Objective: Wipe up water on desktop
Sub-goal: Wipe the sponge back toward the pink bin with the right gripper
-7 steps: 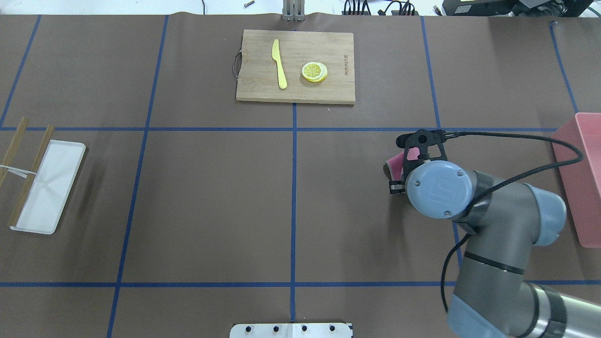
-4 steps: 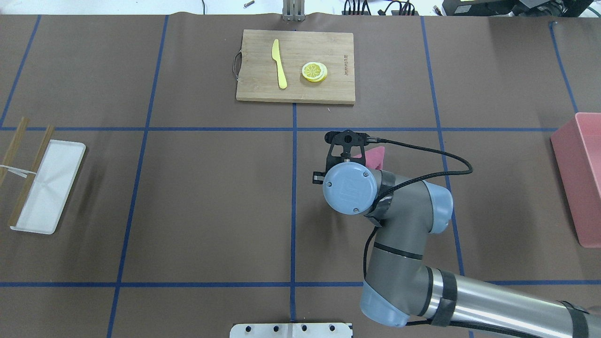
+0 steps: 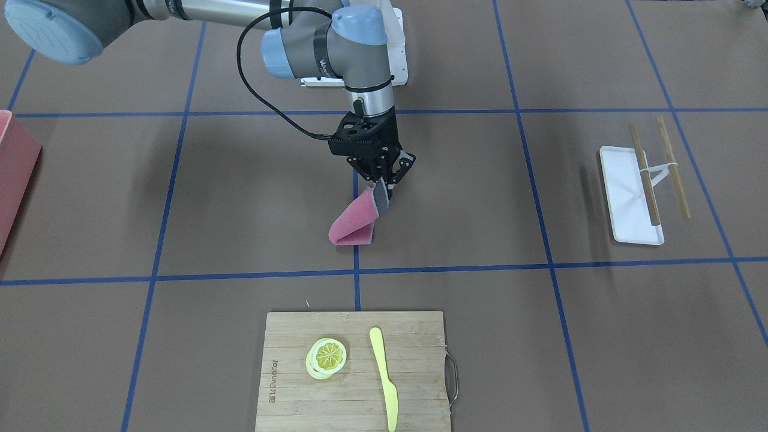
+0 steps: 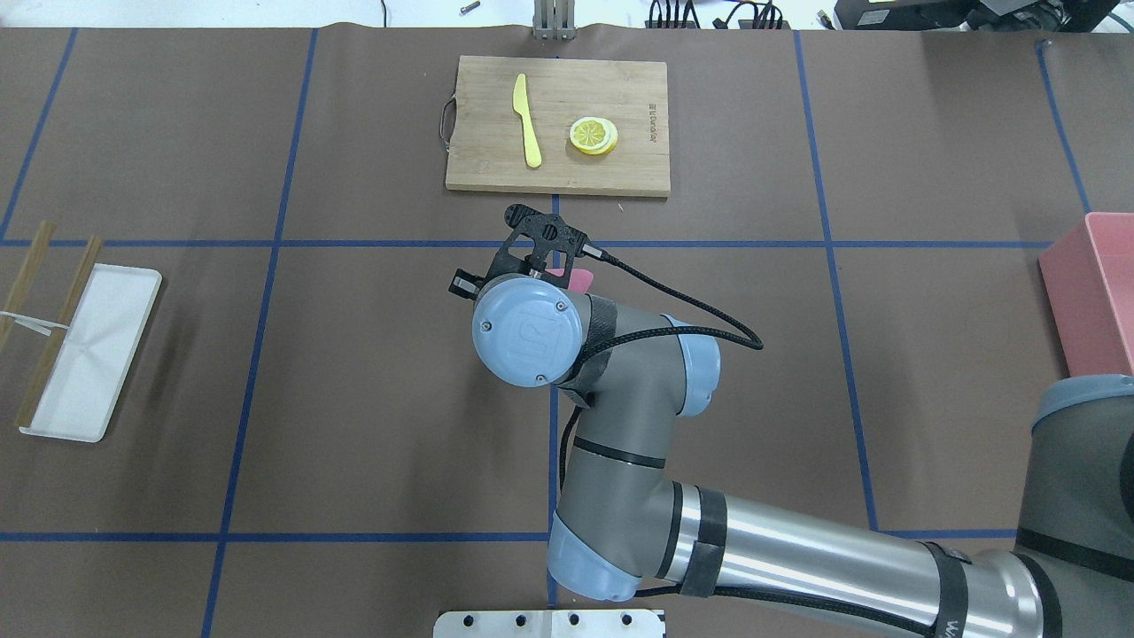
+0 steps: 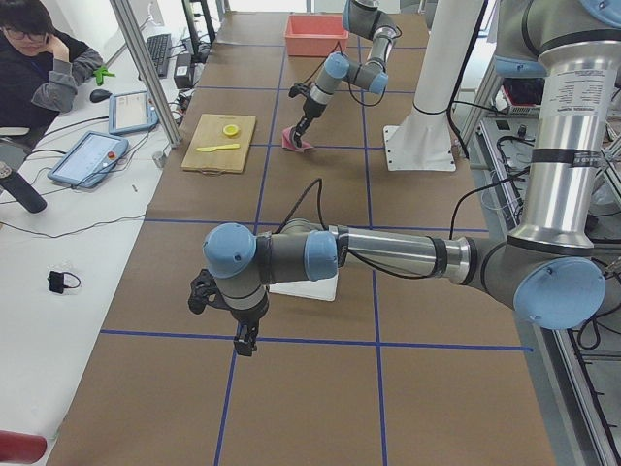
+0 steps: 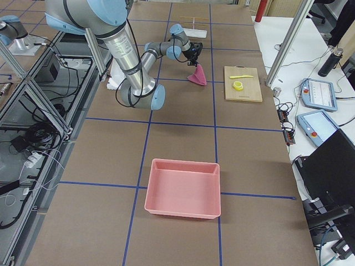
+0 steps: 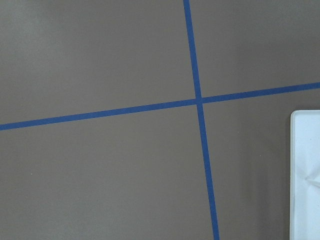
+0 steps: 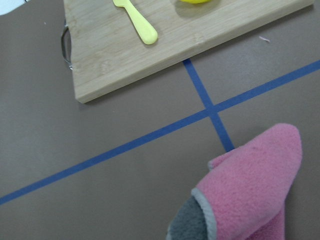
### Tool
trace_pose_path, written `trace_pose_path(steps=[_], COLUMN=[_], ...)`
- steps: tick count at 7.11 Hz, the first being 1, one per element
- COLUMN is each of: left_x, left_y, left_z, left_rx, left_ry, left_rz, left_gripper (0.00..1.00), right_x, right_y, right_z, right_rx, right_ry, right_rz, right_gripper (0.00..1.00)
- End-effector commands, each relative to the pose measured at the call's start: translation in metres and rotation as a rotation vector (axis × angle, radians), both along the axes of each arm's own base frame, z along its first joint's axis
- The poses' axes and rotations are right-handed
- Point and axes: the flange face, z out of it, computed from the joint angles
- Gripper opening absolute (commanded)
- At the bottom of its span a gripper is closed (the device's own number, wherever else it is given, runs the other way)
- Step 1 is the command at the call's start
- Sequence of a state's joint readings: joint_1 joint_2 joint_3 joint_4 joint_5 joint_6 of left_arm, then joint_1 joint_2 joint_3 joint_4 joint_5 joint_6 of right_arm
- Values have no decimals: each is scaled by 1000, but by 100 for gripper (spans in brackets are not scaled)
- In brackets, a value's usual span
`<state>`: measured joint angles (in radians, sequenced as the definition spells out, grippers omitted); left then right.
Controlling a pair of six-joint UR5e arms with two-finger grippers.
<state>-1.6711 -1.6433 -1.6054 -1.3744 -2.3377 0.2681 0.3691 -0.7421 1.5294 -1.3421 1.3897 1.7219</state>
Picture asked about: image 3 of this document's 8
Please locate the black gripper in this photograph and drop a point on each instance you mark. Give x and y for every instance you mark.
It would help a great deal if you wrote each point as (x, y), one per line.
(390, 133)

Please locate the pink and grey cloth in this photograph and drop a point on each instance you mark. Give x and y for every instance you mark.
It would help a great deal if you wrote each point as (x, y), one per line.
(356, 224)

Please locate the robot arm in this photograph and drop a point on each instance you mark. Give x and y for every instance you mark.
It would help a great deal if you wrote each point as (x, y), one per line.
(346, 40)

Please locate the bamboo cutting board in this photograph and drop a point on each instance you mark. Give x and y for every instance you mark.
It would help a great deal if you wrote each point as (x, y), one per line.
(408, 346)

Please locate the yellow lemon slice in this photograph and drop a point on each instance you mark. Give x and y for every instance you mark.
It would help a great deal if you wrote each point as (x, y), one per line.
(325, 358)

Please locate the yellow plastic knife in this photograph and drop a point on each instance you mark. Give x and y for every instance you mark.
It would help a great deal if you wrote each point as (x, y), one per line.
(389, 390)

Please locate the pink plastic bin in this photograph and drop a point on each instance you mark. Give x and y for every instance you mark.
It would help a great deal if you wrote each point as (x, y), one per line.
(19, 154)

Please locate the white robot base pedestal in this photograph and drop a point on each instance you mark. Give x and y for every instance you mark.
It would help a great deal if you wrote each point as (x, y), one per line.
(396, 45)

